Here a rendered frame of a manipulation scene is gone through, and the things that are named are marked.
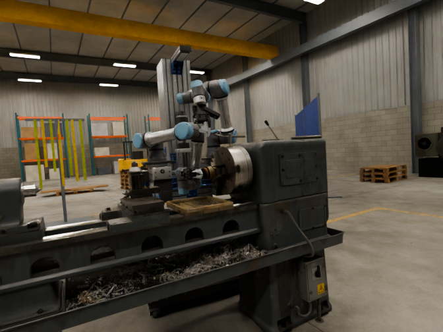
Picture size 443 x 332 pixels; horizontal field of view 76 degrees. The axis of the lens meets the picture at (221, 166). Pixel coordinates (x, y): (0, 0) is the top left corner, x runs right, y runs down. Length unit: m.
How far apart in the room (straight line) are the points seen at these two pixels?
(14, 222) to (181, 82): 1.66
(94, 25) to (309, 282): 11.66
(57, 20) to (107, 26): 1.64
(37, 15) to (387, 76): 12.63
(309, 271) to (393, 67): 11.21
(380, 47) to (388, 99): 2.02
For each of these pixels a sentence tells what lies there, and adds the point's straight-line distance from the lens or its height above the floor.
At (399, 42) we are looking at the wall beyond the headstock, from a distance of 12.85.
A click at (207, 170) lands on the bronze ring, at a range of 1.75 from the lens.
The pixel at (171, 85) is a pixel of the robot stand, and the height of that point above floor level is 1.80.
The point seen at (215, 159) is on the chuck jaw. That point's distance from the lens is 1.85.
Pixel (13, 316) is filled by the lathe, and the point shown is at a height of 0.57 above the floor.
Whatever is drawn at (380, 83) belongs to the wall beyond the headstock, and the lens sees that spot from 12.92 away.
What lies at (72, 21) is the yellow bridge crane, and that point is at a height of 6.15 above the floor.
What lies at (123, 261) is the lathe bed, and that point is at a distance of 1.54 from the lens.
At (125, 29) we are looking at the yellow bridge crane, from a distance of 12.71.
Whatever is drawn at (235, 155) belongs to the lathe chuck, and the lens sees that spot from 1.74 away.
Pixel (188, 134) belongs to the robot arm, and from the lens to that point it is 1.88.
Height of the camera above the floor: 1.21
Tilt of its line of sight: 3 degrees down
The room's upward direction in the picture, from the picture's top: 4 degrees counter-clockwise
